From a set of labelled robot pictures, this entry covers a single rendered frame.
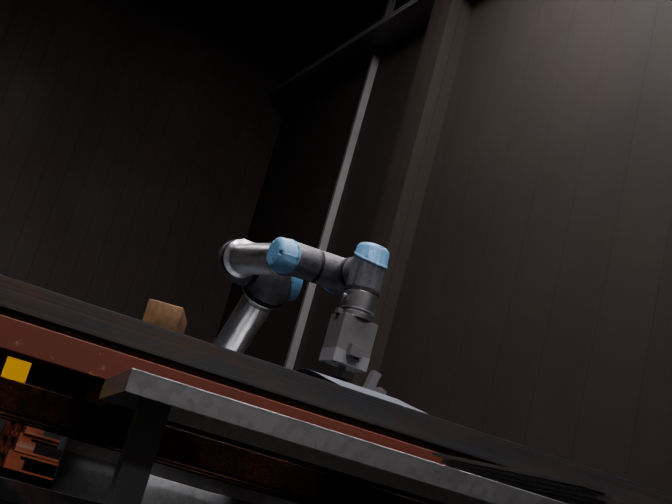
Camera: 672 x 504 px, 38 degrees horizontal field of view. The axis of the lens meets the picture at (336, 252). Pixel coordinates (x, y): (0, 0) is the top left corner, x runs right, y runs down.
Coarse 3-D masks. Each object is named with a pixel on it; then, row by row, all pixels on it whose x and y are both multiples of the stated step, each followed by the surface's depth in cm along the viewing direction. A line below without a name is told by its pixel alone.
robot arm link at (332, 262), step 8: (328, 256) 212; (336, 256) 213; (328, 264) 210; (336, 264) 212; (328, 272) 211; (336, 272) 211; (320, 280) 211; (328, 280) 211; (336, 280) 212; (328, 288) 217; (336, 288) 214; (344, 288) 212
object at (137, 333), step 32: (0, 288) 146; (32, 288) 147; (64, 320) 148; (96, 320) 150; (128, 320) 152; (160, 352) 152; (192, 352) 154; (224, 352) 156; (256, 384) 157; (288, 384) 159; (320, 384) 161; (352, 416) 162; (384, 416) 164; (416, 416) 166; (448, 448) 167; (480, 448) 169; (512, 448) 171; (576, 480) 174; (608, 480) 177
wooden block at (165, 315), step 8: (152, 304) 160; (160, 304) 160; (168, 304) 160; (152, 312) 159; (160, 312) 160; (168, 312) 160; (176, 312) 160; (184, 312) 163; (144, 320) 159; (152, 320) 159; (160, 320) 159; (168, 320) 159; (176, 320) 159; (184, 320) 166; (168, 328) 159; (176, 328) 159; (184, 328) 170
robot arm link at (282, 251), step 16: (240, 240) 238; (288, 240) 208; (224, 256) 236; (240, 256) 230; (256, 256) 221; (272, 256) 208; (288, 256) 206; (304, 256) 208; (320, 256) 210; (224, 272) 240; (240, 272) 235; (256, 272) 225; (272, 272) 216; (288, 272) 208; (304, 272) 209; (320, 272) 210
